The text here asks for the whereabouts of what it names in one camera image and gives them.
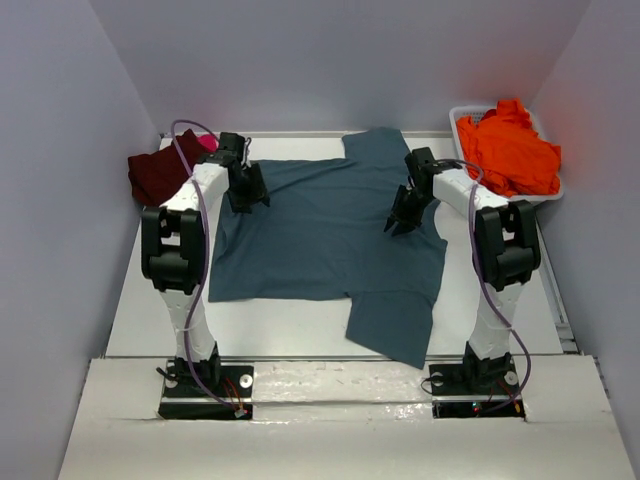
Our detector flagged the pink folded t shirt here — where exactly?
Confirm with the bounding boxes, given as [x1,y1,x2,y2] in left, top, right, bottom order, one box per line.
[197,134,219,153]

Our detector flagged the dark red folded t shirt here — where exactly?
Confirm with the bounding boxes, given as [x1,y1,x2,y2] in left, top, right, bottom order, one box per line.
[128,142,189,207]

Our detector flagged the white plastic basket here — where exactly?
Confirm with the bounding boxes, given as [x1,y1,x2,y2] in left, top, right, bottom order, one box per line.
[448,103,564,210]

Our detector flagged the purple cable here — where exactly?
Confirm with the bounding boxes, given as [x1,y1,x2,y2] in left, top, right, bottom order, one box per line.
[439,158,531,414]
[170,118,244,411]

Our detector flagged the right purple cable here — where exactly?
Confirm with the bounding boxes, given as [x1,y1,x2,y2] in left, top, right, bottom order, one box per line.
[439,158,531,414]

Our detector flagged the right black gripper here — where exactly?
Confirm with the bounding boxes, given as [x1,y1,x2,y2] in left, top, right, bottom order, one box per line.
[384,185,434,236]

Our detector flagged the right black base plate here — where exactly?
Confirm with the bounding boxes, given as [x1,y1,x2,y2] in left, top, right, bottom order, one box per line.
[421,363,526,419]

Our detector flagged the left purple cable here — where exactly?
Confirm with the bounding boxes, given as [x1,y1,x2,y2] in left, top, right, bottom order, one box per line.
[170,118,244,411]

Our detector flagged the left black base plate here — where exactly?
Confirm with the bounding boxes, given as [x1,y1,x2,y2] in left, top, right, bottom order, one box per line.
[156,360,254,421]

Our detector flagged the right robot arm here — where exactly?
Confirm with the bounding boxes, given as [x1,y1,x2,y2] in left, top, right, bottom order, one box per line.
[385,147,541,397]

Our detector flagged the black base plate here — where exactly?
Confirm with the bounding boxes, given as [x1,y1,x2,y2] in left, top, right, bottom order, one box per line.
[421,363,526,419]
[156,360,254,421]

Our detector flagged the teal blue t shirt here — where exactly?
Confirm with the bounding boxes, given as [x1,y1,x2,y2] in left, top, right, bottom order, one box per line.
[208,128,447,368]

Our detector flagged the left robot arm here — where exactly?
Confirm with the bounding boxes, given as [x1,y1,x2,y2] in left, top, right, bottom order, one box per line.
[141,132,270,399]

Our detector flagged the orange t shirt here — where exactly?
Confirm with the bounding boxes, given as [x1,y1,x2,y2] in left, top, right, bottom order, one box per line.
[454,99,561,197]

